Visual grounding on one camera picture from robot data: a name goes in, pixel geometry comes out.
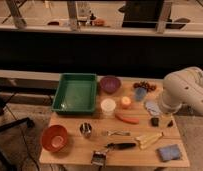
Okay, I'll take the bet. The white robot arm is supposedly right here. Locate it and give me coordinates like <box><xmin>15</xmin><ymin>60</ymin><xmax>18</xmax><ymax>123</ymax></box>
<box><xmin>157</xmin><ymin>67</ymin><xmax>203</xmax><ymax>116</ymax></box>

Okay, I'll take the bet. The purple bowl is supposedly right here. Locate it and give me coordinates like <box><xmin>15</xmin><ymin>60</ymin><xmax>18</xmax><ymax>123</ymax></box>
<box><xmin>99</xmin><ymin>76</ymin><xmax>121</xmax><ymax>94</ymax></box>

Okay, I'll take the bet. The orange bowl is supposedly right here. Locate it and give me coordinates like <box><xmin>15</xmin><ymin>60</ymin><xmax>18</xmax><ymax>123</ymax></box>
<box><xmin>40</xmin><ymin>125</ymin><xmax>68</xmax><ymax>152</ymax></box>

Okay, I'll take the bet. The green plastic tray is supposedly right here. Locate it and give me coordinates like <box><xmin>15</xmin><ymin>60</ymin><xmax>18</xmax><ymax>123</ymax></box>
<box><xmin>52</xmin><ymin>73</ymin><xmax>97</xmax><ymax>115</ymax></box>

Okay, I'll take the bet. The orange cup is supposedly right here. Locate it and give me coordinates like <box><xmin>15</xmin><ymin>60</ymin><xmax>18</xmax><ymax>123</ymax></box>
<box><xmin>120</xmin><ymin>96</ymin><xmax>131</xmax><ymax>109</ymax></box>

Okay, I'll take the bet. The blue cup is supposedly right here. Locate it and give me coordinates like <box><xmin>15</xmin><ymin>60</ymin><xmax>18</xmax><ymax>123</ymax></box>
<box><xmin>135</xmin><ymin>87</ymin><xmax>147</xmax><ymax>101</ymax></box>

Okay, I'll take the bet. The small metal cup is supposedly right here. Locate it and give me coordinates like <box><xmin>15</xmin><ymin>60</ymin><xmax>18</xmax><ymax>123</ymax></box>
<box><xmin>80</xmin><ymin>123</ymin><xmax>92</xmax><ymax>138</ymax></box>

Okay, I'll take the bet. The metal fork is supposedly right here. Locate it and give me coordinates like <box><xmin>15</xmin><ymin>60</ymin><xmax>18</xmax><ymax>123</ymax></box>
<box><xmin>101</xmin><ymin>131</ymin><xmax>131</xmax><ymax>136</ymax></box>

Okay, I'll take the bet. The bunch of red grapes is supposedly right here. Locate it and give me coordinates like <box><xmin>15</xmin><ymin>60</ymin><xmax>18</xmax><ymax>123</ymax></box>
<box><xmin>133</xmin><ymin>81</ymin><xmax>157</xmax><ymax>92</ymax></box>

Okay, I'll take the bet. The wooden table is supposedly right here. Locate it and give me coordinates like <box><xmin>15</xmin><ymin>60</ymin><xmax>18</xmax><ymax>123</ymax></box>
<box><xmin>38</xmin><ymin>76</ymin><xmax>191</xmax><ymax>169</ymax></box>

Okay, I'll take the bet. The light blue cloth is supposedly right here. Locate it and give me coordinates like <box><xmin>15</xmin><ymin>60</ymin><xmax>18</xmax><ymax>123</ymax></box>
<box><xmin>144</xmin><ymin>100</ymin><xmax>161</xmax><ymax>116</ymax></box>

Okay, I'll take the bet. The small black block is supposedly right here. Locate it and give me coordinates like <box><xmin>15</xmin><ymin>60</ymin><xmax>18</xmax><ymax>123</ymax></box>
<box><xmin>151</xmin><ymin>117</ymin><xmax>159</xmax><ymax>127</ymax></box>

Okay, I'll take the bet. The yellow banana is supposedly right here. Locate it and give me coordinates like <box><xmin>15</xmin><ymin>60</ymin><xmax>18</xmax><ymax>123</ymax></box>
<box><xmin>135</xmin><ymin>133</ymin><xmax>163</xmax><ymax>149</ymax></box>

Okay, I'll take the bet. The blue sponge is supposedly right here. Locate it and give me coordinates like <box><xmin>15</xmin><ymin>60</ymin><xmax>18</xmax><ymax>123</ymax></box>
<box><xmin>157</xmin><ymin>144</ymin><xmax>182</xmax><ymax>162</ymax></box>

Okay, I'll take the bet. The black handled spatula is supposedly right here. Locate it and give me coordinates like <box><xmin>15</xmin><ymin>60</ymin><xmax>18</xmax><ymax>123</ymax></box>
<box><xmin>91</xmin><ymin>143</ymin><xmax>136</xmax><ymax>166</ymax></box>

